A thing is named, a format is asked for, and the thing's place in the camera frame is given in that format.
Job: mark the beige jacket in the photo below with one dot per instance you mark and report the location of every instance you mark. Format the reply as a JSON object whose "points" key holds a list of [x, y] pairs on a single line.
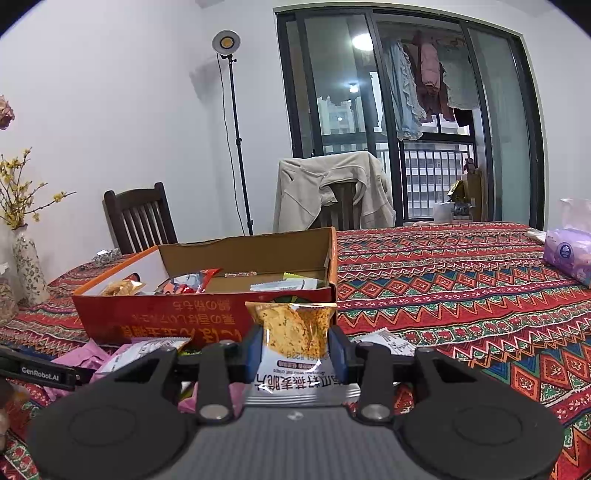
{"points": [[300, 194]]}

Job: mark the clear plastic jar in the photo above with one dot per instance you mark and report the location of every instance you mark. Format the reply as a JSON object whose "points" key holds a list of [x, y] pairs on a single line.
{"points": [[7, 295]]}

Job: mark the small silver patterned box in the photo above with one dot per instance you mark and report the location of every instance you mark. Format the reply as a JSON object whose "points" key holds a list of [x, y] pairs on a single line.
{"points": [[107, 255]]}

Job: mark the floral ceramic vase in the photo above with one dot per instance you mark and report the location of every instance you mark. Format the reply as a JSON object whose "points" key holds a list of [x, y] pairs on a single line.
{"points": [[30, 267]]}

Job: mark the white container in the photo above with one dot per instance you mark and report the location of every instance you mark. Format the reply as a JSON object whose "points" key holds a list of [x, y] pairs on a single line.
{"points": [[443, 212]]}

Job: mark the hanging blue garment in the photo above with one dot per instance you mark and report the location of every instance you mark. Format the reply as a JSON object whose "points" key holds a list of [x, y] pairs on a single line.
{"points": [[406, 101]]}

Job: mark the round studio lamp on stand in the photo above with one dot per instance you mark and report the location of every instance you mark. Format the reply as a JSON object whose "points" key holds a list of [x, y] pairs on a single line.
{"points": [[226, 42]]}

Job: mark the black framed sliding glass door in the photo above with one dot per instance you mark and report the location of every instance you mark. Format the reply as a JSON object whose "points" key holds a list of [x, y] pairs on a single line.
{"points": [[287, 92]]}

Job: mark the dark wooden slatted chair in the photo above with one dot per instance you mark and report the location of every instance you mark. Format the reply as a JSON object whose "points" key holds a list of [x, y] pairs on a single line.
{"points": [[134, 196]]}

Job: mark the yellow white chips packet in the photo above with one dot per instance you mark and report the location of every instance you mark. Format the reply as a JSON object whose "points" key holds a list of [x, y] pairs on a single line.
{"points": [[295, 332]]}

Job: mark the white printed snack packet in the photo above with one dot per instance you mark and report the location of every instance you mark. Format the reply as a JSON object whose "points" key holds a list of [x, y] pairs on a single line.
{"points": [[385, 341]]}

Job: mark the hanging white garment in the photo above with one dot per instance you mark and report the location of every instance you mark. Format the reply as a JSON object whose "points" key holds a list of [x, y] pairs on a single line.
{"points": [[461, 83]]}

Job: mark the red patterned tablecloth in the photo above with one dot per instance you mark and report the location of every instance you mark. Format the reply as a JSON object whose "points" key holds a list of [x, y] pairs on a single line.
{"points": [[461, 295]]}

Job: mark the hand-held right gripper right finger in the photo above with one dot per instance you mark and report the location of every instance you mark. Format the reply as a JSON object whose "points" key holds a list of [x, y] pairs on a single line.
{"points": [[339, 357]]}

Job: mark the tall brown cardboard box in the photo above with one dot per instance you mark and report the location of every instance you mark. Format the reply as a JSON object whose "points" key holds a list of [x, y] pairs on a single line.
{"points": [[475, 194]]}

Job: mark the blue white snack packet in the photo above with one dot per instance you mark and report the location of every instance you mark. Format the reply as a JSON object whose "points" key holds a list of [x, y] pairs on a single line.
{"points": [[270, 286]]}

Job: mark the yellow flower branches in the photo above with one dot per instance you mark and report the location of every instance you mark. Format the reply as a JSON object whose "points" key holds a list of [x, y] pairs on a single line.
{"points": [[16, 217]]}

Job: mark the white orange snack packet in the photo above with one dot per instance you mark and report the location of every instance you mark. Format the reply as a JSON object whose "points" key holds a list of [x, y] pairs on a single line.
{"points": [[134, 353]]}

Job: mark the purple tissue pack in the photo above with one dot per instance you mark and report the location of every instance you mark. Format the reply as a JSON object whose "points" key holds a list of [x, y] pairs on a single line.
{"points": [[568, 254]]}

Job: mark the pink dried flower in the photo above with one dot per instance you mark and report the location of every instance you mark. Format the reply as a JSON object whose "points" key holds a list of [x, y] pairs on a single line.
{"points": [[4, 113]]}

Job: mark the pink snack packet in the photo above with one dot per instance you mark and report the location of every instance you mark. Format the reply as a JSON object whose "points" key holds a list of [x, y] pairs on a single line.
{"points": [[83, 360], [187, 406]]}

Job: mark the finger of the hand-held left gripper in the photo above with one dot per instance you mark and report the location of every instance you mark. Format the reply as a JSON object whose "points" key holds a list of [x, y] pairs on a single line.
{"points": [[78, 378]]}

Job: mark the balcony railing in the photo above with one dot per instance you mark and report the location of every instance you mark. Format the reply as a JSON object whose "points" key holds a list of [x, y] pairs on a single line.
{"points": [[425, 175]]}

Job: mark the hanging black garment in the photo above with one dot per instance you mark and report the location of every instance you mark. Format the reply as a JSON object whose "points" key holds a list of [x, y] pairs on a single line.
{"points": [[463, 117]]}

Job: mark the yellow snack packet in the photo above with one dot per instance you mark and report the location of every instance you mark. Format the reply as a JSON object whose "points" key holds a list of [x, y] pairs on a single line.
{"points": [[121, 288]]}

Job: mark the hanging pink garment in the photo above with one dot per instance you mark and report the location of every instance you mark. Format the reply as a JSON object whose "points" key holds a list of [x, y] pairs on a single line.
{"points": [[429, 69]]}

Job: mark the orange cardboard box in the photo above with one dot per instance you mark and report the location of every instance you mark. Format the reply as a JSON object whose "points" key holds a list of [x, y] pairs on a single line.
{"points": [[161, 318]]}

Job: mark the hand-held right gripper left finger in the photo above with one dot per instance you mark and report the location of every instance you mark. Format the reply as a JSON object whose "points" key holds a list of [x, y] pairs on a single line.
{"points": [[255, 355]]}

